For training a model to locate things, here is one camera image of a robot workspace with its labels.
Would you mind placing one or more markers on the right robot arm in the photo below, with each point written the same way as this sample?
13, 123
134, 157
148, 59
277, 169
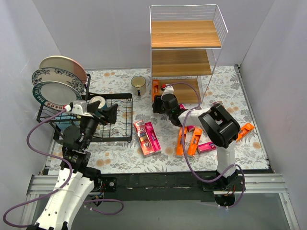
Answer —
221, 128

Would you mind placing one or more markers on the pink toothpaste box upper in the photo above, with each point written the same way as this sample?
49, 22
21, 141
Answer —
189, 128

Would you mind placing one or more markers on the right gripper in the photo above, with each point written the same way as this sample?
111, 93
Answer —
162, 104

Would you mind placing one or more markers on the blue floral plate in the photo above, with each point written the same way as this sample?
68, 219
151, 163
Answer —
58, 75

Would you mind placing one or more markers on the white wire wooden shelf rack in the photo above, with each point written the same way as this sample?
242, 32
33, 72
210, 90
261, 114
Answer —
185, 44

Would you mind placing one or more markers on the floral table mat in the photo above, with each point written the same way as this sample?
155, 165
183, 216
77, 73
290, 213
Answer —
127, 157

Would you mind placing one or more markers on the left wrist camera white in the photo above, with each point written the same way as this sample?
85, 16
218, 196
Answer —
77, 107

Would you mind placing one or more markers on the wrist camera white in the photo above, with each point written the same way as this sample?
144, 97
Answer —
77, 107
167, 89

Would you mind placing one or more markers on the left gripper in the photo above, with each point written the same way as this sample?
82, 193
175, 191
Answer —
96, 116

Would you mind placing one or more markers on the pink toothpaste box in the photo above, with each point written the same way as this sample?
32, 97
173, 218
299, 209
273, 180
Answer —
189, 128
206, 147
152, 137

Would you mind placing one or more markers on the cream enamel mug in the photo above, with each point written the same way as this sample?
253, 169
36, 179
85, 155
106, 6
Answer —
138, 85

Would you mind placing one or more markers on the beige pink-rimmed plate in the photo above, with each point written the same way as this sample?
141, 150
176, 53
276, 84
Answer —
65, 63

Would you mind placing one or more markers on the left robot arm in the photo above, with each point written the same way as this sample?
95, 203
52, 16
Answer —
75, 180

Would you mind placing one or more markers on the small white teal bowl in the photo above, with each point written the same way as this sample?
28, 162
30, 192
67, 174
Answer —
101, 100

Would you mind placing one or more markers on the blue cup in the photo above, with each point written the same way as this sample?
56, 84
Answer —
65, 120

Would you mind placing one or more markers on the orange toothpaste box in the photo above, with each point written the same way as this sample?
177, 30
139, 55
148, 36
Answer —
155, 89
181, 142
246, 129
194, 142

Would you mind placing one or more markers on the aluminium frame base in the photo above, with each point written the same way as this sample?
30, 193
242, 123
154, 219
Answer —
250, 154

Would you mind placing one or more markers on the red 3D toothpaste box left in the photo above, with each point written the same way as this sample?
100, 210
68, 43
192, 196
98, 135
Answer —
143, 138

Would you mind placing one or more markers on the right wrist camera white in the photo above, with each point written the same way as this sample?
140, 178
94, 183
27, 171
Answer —
167, 89

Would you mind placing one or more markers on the black wire dish rack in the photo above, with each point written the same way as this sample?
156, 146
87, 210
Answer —
120, 131

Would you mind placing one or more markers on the pink toothpaste box lower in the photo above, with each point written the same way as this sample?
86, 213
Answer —
206, 147

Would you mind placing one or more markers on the pink toothpaste box left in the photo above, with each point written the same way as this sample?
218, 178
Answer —
152, 137

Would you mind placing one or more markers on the green-rimmed white plate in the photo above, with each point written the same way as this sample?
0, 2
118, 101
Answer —
54, 95

